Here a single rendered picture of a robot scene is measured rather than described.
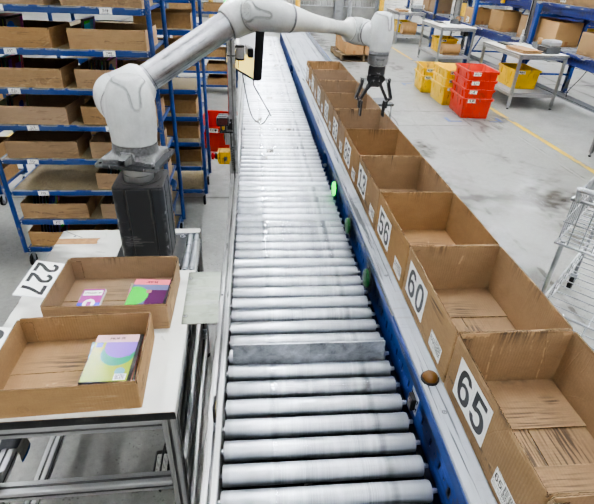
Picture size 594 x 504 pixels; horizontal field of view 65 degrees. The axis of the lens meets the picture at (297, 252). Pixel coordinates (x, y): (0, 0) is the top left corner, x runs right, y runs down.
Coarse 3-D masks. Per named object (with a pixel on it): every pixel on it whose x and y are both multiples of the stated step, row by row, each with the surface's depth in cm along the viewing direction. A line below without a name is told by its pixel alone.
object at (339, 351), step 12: (240, 348) 137; (252, 348) 137; (264, 348) 138; (276, 348) 138; (288, 348) 139; (300, 348) 139; (312, 348) 139; (324, 348) 140; (336, 348) 140; (348, 348) 141; (360, 348) 141; (372, 348) 141; (240, 360) 140; (252, 360) 140; (264, 360) 140; (276, 360) 141; (288, 360) 141; (300, 360) 142; (312, 360) 142; (324, 360) 142; (336, 360) 143; (348, 360) 143; (360, 360) 144; (372, 360) 144
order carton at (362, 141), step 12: (348, 132) 242; (360, 132) 243; (372, 132) 243; (384, 132) 244; (396, 132) 244; (360, 144) 246; (372, 144) 247; (384, 144) 247; (396, 144) 247; (408, 144) 229
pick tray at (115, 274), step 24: (72, 264) 166; (96, 264) 167; (120, 264) 168; (144, 264) 169; (168, 264) 170; (72, 288) 165; (96, 288) 165; (120, 288) 166; (48, 312) 143; (72, 312) 143; (96, 312) 144; (120, 312) 145; (168, 312) 148
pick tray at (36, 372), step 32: (32, 320) 137; (64, 320) 139; (96, 320) 140; (128, 320) 142; (0, 352) 126; (32, 352) 138; (64, 352) 138; (0, 384) 125; (32, 384) 127; (64, 384) 128; (96, 384) 117; (128, 384) 118; (0, 416) 118
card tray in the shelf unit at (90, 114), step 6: (162, 96) 287; (90, 102) 274; (162, 102) 284; (84, 108) 261; (90, 108) 261; (96, 108) 261; (156, 108) 271; (162, 108) 285; (84, 114) 263; (90, 114) 263; (96, 114) 263; (156, 114) 271; (162, 114) 285; (84, 120) 265; (90, 120) 265; (96, 120) 265; (102, 120) 265
